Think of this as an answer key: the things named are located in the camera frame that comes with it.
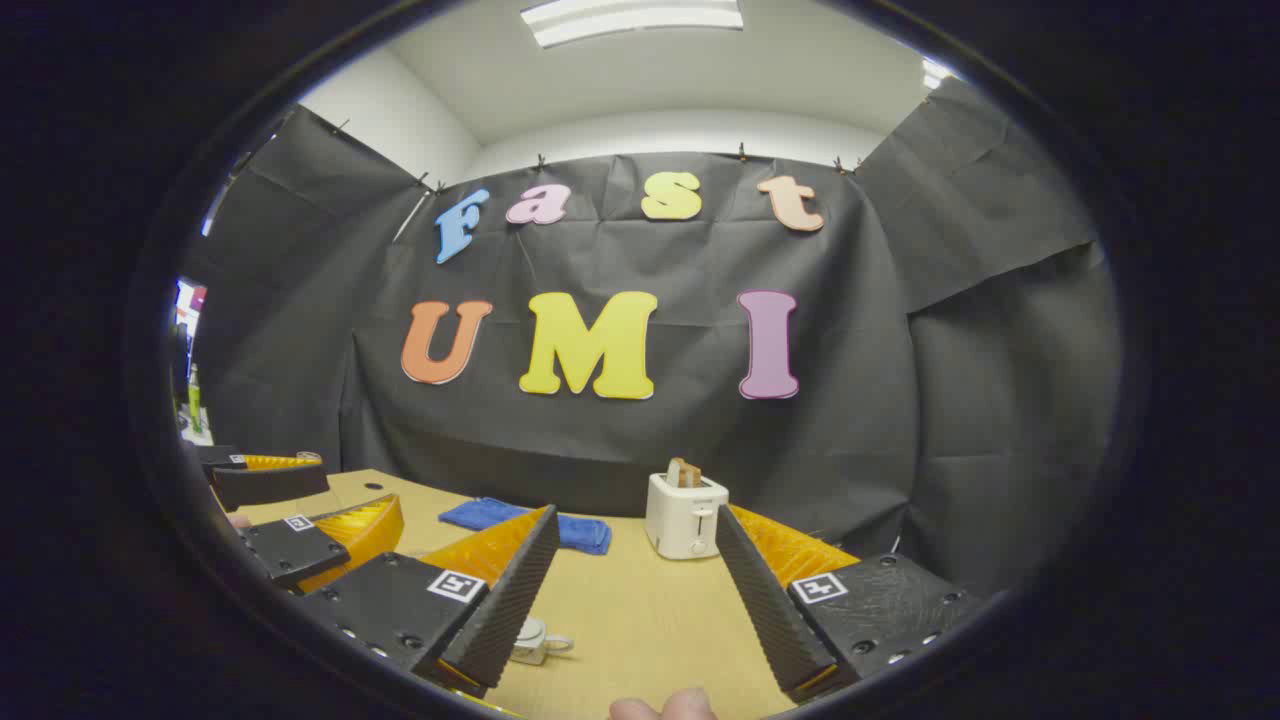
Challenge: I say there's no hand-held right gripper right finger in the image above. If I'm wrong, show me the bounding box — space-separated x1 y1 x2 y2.
715 503 986 704

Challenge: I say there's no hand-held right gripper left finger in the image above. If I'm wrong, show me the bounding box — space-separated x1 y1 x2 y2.
298 505 561 699

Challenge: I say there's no white teacup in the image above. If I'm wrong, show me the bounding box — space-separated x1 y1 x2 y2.
510 617 576 667

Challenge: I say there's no blue towel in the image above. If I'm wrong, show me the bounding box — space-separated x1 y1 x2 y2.
438 497 613 556

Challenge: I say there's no white toaster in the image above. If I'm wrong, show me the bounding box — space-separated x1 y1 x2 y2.
645 470 731 561

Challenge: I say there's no computer monitor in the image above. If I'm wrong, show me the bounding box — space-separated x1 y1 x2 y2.
175 280 208 341

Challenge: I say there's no black backdrop cloth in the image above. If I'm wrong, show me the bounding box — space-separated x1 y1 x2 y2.
185 75 1126 601

